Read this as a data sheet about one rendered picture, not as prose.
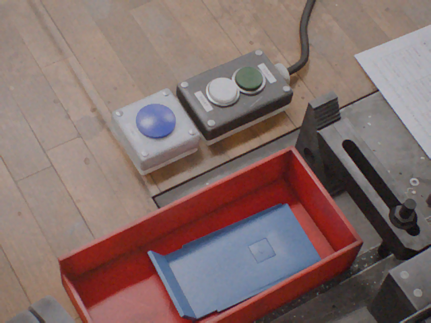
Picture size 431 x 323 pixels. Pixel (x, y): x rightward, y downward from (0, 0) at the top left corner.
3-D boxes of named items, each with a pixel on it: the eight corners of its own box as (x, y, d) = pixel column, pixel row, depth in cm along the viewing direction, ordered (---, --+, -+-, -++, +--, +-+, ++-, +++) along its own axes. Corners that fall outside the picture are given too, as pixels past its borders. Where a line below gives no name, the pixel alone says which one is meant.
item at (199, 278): (146, 264, 84) (147, 251, 82) (285, 204, 89) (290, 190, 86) (179, 328, 81) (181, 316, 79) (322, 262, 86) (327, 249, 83)
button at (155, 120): (128, 122, 91) (128, 111, 89) (163, 107, 92) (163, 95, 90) (147, 151, 89) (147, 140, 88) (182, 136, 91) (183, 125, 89)
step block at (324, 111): (293, 150, 93) (308, 101, 85) (316, 139, 94) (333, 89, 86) (328, 198, 90) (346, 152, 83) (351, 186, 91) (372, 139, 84)
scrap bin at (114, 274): (61, 283, 83) (56, 256, 78) (283, 174, 91) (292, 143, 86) (122, 393, 78) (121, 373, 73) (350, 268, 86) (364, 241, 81)
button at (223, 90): (202, 94, 93) (204, 83, 92) (225, 84, 94) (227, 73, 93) (217, 115, 92) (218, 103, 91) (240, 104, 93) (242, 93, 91)
